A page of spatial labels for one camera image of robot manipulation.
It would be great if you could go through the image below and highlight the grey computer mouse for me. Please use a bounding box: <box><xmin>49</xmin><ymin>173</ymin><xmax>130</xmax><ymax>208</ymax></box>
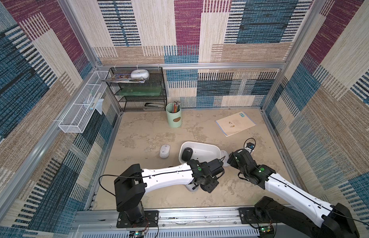
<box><xmin>185</xmin><ymin>183</ymin><xmax>199</xmax><ymax>192</ymax></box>

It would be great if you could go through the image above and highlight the white storage box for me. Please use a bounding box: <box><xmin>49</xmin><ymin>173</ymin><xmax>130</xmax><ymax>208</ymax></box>
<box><xmin>178</xmin><ymin>141</ymin><xmax>229</xmax><ymax>167</ymax></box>

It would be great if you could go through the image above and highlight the white computer mouse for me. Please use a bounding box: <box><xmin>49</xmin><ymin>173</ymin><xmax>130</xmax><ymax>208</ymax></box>
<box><xmin>159</xmin><ymin>144</ymin><xmax>171</xmax><ymax>159</ymax></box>

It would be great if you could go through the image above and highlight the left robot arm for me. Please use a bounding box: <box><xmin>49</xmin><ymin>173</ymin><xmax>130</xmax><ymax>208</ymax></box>
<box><xmin>114</xmin><ymin>159</ymin><xmax>225</xmax><ymax>221</ymax></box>

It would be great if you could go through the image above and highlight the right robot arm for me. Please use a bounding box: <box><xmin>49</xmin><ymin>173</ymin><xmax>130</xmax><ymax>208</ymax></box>
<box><xmin>227</xmin><ymin>149</ymin><xmax>360</xmax><ymax>238</ymax></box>

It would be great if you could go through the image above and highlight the beige notebook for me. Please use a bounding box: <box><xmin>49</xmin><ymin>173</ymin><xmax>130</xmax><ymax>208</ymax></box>
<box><xmin>215</xmin><ymin>111</ymin><xmax>256</xmax><ymax>137</ymax></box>

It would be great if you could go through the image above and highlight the green pen holder cup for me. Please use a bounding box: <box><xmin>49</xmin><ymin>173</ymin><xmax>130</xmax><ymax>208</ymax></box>
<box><xmin>166</xmin><ymin>102</ymin><xmax>182</xmax><ymax>128</ymax></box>

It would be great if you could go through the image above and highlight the black stapler on bottom shelf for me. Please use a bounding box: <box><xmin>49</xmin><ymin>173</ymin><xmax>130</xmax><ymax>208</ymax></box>
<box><xmin>144</xmin><ymin>103</ymin><xmax>165</xmax><ymax>108</ymax></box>

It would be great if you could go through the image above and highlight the green pad on shelf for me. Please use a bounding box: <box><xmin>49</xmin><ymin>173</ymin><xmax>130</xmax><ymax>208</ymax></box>
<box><xmin>116</xmin><ymin>86</ymin><xmax>162</xmax><ymax>96</ymax></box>

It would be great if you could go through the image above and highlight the white round device on shelf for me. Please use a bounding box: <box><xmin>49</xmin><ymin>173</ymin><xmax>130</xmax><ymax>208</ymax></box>
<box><xmin>130</xmin><ymin>69</ymin><xmax>150</xmax><ymax>80</ymax></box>

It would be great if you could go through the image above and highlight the magazine on top shelf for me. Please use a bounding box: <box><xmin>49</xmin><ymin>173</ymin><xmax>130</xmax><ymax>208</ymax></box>
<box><xmin>102</xmin><ymin>74</ymin><xmax>146</xmax><ymax>84</ymax></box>

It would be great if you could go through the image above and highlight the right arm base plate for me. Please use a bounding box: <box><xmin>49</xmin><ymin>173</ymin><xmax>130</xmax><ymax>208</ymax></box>
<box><xmin>238</xmin><ymin>207</ymin><xmax>278</xmax><ymax>226</ymax></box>

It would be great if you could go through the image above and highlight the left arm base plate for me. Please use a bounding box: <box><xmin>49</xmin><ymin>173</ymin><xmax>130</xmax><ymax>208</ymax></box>
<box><xmin>116</xmin><ymin>210</ymin><xmax>160</xmax><ymax>228</ymax></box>

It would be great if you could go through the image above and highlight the black wire shelf rack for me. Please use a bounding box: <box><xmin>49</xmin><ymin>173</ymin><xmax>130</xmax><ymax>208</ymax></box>
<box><xmin>103</xmin><ymin>66</ymin><xmax>167</xmax><ymax>112</ymax></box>

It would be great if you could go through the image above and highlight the white wire wall basket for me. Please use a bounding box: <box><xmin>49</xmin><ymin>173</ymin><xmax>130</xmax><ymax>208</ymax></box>
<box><xmin>58</xmin><ymin>70</ymin><xmax>108</xmax><ymax>133</ymax></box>

